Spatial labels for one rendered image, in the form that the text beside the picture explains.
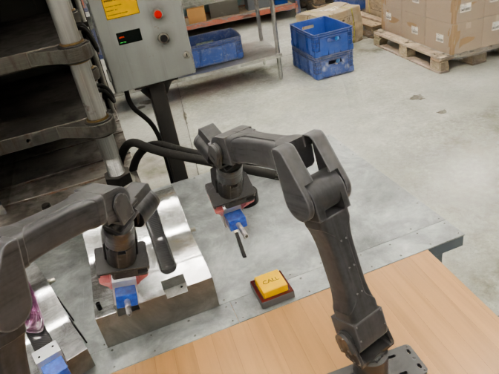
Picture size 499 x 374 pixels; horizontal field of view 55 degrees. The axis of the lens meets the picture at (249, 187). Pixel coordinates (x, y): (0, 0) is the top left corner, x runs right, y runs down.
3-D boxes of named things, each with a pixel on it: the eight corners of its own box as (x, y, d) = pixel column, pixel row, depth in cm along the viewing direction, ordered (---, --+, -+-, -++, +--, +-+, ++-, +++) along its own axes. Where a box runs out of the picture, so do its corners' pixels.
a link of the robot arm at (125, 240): (119, 223, 95) (117, 199, 91) (144, 234, 94) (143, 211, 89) (98, 248, 91) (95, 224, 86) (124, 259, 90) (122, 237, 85)
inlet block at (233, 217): (258, 242, 111) (254, 223, 108) (237, 249, 110) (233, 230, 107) (240, 214, 121) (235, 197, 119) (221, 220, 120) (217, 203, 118)
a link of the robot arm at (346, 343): (333, 329, 83) (358, 349, 79) (369, 303, 86) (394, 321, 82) (336, 354, 86) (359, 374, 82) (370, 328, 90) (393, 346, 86)
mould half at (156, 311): (219, 306, 111) (208, 261, 104) (108, 348, 105) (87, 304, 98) (174, 202, 152) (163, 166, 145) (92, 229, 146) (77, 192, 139)
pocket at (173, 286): (191, 297, 107) (187, 286, 105) (168, 306, 105) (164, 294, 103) (186, 285, 110) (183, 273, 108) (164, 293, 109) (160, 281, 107)
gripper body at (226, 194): (204, 188, 111) (202, 170, 105) (245, 175, 113) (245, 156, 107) (214, 211, 108) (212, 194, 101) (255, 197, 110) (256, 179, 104)
